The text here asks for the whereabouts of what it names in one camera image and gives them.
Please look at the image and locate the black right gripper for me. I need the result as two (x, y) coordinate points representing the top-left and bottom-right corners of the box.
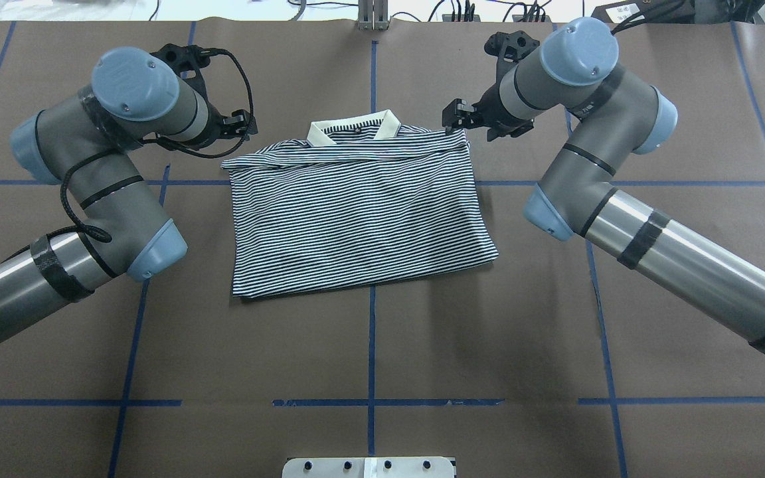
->
(442, 93), (535, 141)

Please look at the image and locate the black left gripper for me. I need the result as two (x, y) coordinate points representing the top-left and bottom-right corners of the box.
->
(197, 106), (258, 149)

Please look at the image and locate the navy white striped polo shirt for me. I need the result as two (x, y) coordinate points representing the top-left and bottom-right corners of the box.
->
(221, 111), (499, 299)

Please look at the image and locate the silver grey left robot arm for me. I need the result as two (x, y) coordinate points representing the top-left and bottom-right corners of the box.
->
(0, 44), (257, 344)

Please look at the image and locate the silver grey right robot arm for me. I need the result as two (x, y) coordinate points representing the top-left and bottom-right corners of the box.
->
(442, 17), (765, 356)

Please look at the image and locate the black power box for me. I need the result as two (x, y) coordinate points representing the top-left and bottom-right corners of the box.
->
(589, 1), (696, 25)

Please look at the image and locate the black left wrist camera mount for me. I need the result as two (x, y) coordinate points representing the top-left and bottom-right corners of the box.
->
(151, 44), (212, 100)

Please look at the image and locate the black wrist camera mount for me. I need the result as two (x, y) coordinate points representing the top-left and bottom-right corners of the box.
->
(151, 44), (212, 100)
(483, 31), (541, 83)

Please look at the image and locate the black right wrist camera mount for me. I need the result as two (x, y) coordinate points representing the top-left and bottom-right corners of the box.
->
(483, 31), (541, 83)

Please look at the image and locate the aluminium frame post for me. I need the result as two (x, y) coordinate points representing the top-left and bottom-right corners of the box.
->
(356, 0), (390, 31)

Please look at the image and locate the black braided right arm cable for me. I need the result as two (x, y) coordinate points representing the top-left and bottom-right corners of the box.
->
(608, 0), (689, 35)

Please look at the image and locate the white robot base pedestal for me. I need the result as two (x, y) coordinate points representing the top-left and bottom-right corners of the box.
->
(282, 456), (458, 477)

